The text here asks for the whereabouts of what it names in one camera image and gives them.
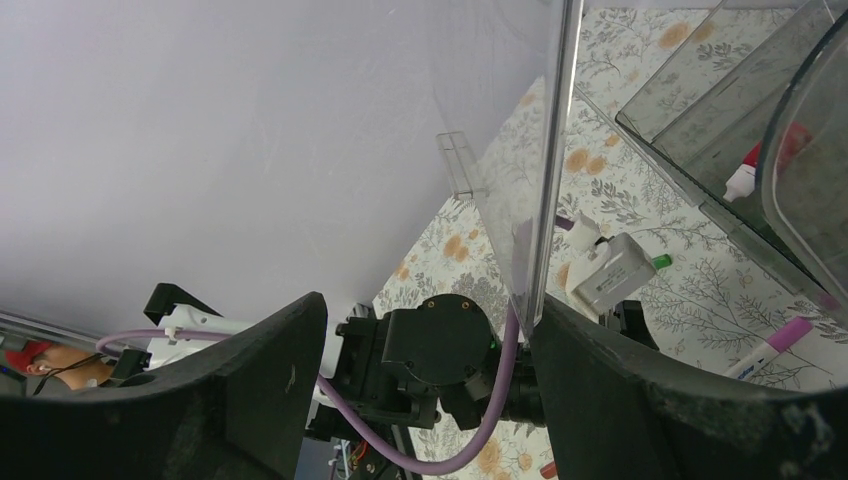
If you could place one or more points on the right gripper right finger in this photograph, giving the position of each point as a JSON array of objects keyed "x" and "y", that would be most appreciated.
[{"x": 616, "y": 409}]

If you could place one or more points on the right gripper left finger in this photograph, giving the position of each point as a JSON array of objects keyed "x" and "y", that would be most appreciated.
[{"x": 234, "y": 410}]

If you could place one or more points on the clear acrylic drawer organizer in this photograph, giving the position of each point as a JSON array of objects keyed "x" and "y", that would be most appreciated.
[{"x": 507, "y": 72}]

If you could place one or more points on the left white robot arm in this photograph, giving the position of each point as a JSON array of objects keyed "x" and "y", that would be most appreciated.
[{"x": 403, "y": 369}]

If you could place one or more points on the green cap white marker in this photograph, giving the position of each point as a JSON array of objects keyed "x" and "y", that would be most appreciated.
[{"x": 661, "y": 262}]

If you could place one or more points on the floral table mat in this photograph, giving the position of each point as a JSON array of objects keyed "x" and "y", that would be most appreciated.
[{"x": 709, "y": 308}]

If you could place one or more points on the person in red cap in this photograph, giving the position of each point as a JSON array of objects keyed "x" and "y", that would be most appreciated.
[{"x": 76, "y": 368}]

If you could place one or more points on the pink cap white marker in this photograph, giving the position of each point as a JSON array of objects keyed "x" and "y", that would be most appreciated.
[{"x": 776, "y": 344}]

